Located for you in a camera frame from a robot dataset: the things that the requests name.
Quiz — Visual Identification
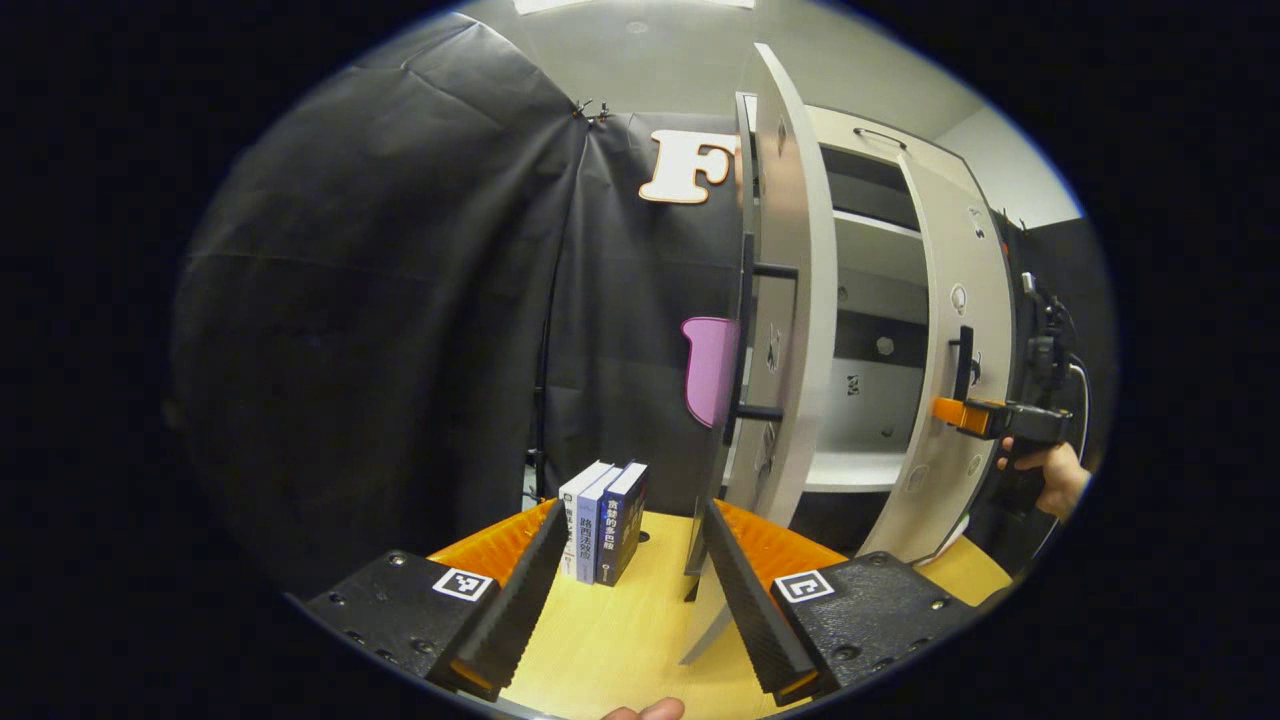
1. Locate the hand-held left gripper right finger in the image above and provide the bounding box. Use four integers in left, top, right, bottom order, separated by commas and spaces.
700, 498, 986, 706

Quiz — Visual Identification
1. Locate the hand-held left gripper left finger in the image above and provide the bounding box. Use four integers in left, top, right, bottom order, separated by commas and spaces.
305, 498, 571, 701

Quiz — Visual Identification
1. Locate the white and grey cabinet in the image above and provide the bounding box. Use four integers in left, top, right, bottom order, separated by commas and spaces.
735, 92, 1013, 533

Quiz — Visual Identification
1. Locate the white cabinet door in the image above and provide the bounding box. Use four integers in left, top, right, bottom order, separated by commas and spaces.
860, 150, 1020, 567
680, 42, 839, 666

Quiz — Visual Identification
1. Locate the white cabinet shelf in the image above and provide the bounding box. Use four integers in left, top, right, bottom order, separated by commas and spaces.
832, 208, 924, 288
804, 449, 912, 494

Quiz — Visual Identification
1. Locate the white cabinet drawer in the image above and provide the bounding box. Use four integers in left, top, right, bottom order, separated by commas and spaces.
805, 104, 963, 183

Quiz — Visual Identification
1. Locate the light blue book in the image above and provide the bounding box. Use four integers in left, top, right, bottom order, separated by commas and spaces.
576, 464, 627, 587

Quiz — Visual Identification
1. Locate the dark blue book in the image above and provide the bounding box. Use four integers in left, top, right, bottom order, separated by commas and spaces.
596, 461, 650, 589

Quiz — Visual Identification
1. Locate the ceiling light panel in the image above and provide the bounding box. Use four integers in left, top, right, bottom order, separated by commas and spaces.
514, 0, 757, 14

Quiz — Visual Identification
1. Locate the white cable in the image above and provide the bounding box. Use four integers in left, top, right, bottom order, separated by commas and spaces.
1067, 358, 1094, 467

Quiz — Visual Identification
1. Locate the black door handle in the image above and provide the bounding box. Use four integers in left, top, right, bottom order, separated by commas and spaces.
947, 325, 977, 404
721, 232, 801, 447

